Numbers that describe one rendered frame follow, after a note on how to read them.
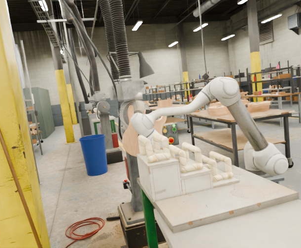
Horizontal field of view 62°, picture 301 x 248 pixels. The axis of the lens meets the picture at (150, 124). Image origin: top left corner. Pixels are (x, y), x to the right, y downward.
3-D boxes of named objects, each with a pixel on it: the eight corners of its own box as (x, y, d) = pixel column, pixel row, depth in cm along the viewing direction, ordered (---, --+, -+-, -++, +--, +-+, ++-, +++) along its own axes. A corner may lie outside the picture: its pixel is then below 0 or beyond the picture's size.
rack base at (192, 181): (164, 178, 145) (162, 163, 144) (190, 172, 149) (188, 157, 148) (183, 195, 119) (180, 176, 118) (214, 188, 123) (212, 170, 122)
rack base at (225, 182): (189, 173, 149) (189, 171, 149) (213, 168, 153) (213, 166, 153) (213, 188, 123) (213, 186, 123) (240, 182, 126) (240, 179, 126)
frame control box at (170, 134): (151, 149, 252) (148, 124, 249) (171, 146, 257) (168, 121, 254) (158, 155, 228) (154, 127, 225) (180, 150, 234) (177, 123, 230)
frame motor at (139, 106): (118, 127, 258) (115, 102, 255) (144, 123, 265) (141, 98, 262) (125, 131, 219) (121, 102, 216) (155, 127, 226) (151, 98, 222)
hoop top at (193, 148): (181, 147, 142) (180, 142, 142) (186, 146, 143) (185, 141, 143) (196, 155, 123) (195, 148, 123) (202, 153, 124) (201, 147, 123)
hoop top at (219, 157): (208, 156, 147) (207, 151, 146) (213, 155, 148) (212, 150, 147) (227, 164, 128) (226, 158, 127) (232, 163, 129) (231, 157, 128)
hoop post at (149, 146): (146, 162, 120) (144, 142, 119) (152, 161, 121) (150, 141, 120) (148, 164, 117) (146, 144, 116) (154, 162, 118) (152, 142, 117)
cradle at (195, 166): (180, 171, 124) (180, 165, 124) (201, 167, 127) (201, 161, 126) (183, 173, 121) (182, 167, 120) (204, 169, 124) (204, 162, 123)
